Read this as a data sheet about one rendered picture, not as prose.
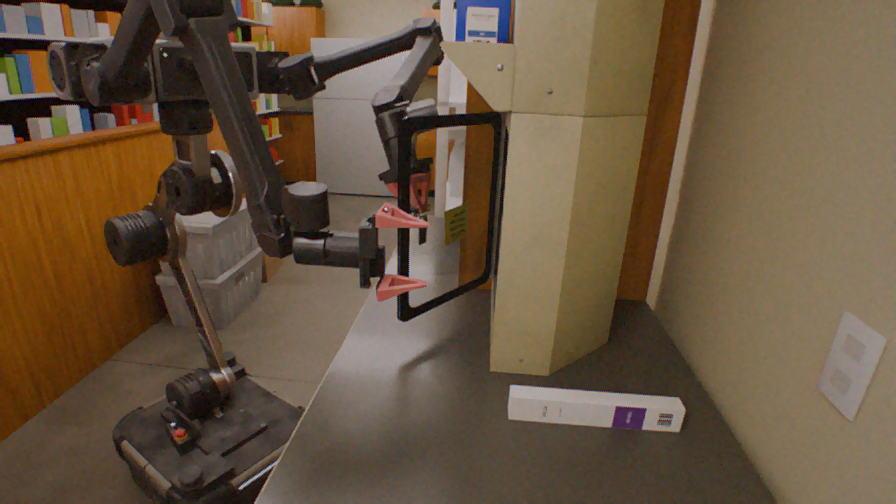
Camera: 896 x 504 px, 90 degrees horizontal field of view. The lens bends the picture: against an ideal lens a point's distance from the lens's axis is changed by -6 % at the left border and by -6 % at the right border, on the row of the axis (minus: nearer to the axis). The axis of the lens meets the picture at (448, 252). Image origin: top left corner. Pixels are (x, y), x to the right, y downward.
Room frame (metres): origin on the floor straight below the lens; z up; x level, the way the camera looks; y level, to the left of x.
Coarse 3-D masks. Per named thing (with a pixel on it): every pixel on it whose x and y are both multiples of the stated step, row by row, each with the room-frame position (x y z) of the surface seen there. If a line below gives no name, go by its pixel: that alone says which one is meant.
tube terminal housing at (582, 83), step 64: (576, 0) 0.76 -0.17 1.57; (640, 0) 0.84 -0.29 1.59; (576, 64) 0.76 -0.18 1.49; (640, 64) 0.86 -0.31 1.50; (512, 128) 0.77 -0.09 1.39; (576, 128) 0.76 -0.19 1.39; (640, 128) 0.88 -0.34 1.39; (512, 192) 0.77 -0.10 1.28; (576, 192) 0.77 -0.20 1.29; (512, 256) 0.77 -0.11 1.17; (576, 256) 0.78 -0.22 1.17; (512, 320) 0.77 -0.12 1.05; (576, 320) 0.80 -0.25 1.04
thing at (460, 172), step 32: (448, 128) 0.94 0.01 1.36; (480, 128) 1.02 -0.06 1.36; (416, 160) 0.87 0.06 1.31; (448, 160) 0.94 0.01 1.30; (480, 160) 1.02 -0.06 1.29; (416, 192) 0.87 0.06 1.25; (448, 192) 0.95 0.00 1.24; (480, 192) 1.03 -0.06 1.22; (448, 224) 0.95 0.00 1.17; (480, 224) 1.04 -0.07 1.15; (416, 256) 0.88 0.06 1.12; (448, 256) 0.95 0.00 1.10; (480, 256) 1.04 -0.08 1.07; (448, 288) 0.96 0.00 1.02
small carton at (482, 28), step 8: (472, 8) 0.87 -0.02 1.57; (480, 8) 0.87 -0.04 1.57; (488, 8) 0.87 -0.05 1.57; (496, 8) 0.87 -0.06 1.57; (472, 16) 0.87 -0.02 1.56; (480, 16) 0.87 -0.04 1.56; (488, 16) 0.87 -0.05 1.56; (496, 16) 0.87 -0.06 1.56; (472, 24) 0.87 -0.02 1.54; (480, 24) 0.87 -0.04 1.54; (488, 24) 0.87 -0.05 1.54; (496, 24) 0.87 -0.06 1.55; (472, 32) 0.87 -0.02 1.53; (480, 32) 0.87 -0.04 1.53; (488, 32) 0.87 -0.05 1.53; (496, 32) 0.87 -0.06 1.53; (472, 40) 0.87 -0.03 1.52; (480, 40) 0.87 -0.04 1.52; (488, 40) 0.87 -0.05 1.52; (496, 40) 0.87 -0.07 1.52
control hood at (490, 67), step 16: (448, 48) 0.78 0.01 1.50; (464, 48) 0.78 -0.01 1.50; (480, 48) 0.77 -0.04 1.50; (496, 48) 0.77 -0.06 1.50; (512, 48) 0.77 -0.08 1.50; (464, 64) 0.78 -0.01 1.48; (480, 64) 0.77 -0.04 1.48; (496, 64) 0.77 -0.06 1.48; (512, 64) 0.77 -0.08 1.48; (480, 80) 0.77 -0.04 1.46; (496, 80) 0.77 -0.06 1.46; (512, 80) 0.77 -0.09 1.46; (496, 96) 0.77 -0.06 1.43; (512, 96) 0.77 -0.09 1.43
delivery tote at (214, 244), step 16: (240, 208) 2.75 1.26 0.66; (192, 224) 2.42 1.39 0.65; (208, 224) 2.43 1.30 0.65; (224, 224) 2.53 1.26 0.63; (240, 224) 2.74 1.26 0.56; (192, 240) 2.42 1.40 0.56; (208, 240) 2.41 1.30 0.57; (224, 240) 2.55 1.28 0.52; (240, 240) 2.73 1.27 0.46; (256, 240) 2.95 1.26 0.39; (192, 256) 2.43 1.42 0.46; (208, 256) 2.42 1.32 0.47; (224, 256) 2.54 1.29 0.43; (240, 256) 2.73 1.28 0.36; (208, 272) 2.43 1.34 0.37
